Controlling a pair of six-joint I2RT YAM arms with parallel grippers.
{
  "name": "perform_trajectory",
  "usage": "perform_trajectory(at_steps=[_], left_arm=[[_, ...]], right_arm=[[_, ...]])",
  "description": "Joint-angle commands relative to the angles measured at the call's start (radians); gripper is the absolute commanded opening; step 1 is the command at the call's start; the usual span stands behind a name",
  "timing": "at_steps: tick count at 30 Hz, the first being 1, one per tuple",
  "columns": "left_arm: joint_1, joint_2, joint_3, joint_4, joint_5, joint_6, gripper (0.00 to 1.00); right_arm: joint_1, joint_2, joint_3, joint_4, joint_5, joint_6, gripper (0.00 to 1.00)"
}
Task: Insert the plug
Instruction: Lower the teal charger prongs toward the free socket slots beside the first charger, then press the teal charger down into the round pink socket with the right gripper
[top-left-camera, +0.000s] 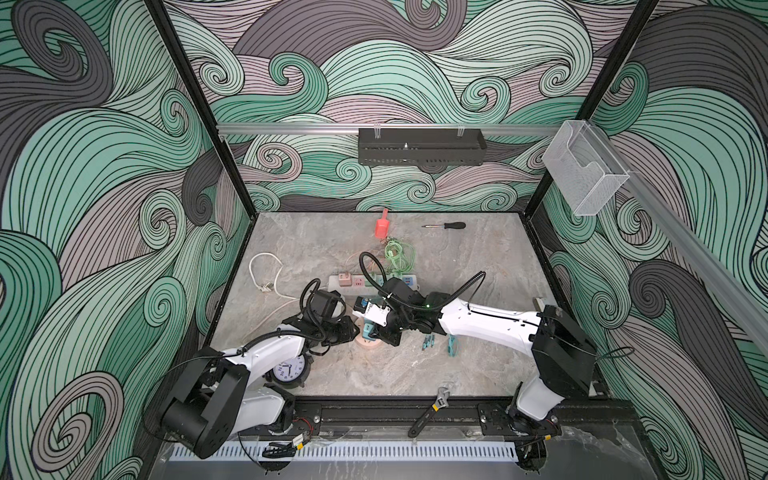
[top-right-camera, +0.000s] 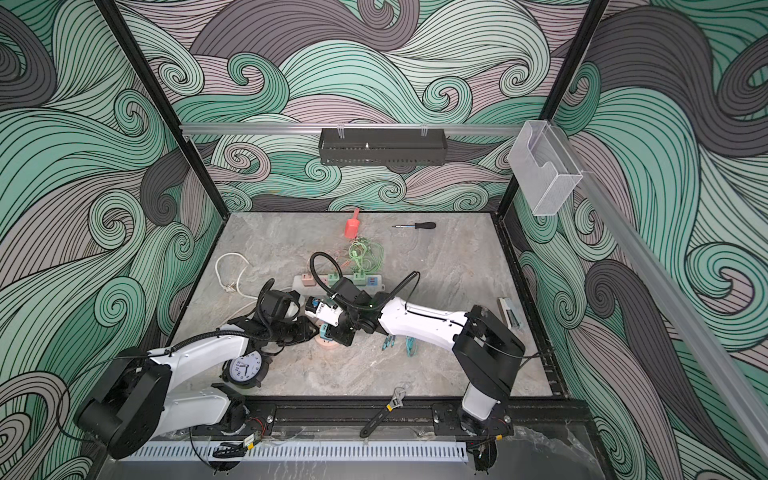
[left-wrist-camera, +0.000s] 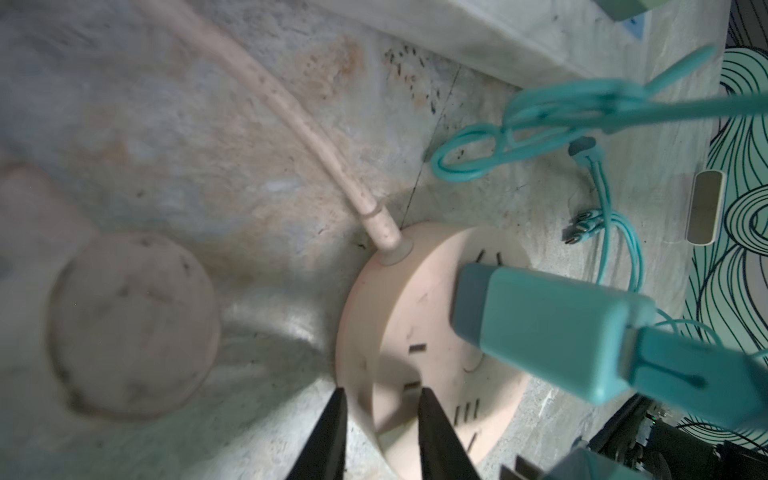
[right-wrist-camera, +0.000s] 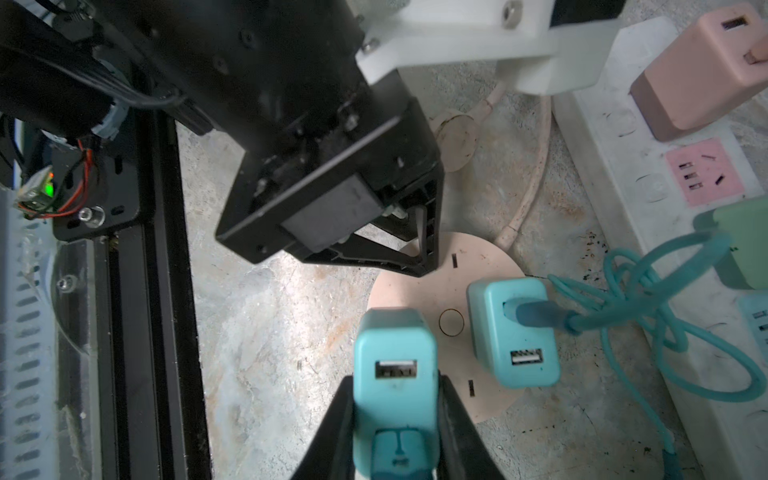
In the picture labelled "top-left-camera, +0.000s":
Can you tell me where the red plastic scoop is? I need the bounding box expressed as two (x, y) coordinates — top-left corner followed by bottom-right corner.
(374, 209), (390, 240)

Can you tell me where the white slotted cable duct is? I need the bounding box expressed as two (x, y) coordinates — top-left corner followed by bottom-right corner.
(169, 440), (518, 463)

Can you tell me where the aluminium rail right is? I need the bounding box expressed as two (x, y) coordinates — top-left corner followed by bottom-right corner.
(596, 129), (767, 350)

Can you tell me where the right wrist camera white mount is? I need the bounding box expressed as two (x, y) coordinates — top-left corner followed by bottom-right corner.
(353, 296), (391, 327)

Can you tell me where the black handle screwdriver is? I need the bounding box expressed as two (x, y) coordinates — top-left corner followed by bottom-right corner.
(423, 221), (467, 230)

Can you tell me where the black alarm clock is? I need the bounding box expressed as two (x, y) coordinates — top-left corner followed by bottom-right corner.
(265, 354), (313, 389)

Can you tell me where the aluminium rail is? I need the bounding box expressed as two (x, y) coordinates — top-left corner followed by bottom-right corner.
(596, 129), (767, 350)
(216, 122), (560, 137)

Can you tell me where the white multicolour power strip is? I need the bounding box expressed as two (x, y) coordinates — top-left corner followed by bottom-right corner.
(327, 274), (419, 296)

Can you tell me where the light green usb cable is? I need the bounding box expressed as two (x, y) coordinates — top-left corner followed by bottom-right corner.
(380, 238), (418, 274)

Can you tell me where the black wall tray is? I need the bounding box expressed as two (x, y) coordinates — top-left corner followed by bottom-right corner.
(357, 127), (488, 170)

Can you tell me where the adjustable wrench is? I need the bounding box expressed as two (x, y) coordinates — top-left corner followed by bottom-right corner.
(408, 386), (450, 439)

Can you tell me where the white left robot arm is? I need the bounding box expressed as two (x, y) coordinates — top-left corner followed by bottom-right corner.
(141, 279), (360, 459)

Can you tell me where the clear plastic wall holder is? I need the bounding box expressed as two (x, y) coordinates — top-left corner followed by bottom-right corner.
(542, 120), (629, 217)

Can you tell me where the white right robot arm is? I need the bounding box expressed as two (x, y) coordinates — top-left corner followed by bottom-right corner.
(353, 252), (597, 428)

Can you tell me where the round pink socket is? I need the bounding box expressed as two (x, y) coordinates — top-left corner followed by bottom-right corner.
(354, 335), (383, 350)

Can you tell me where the pink usb charger plug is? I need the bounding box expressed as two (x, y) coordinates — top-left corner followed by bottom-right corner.
(337, 272), (353, 288)

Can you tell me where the small white silver box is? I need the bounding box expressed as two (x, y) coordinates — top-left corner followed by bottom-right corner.
(534, 297), (548, 312)

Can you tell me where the aluminium rail back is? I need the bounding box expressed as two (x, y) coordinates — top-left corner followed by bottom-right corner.
(216, 122), (560, 137)

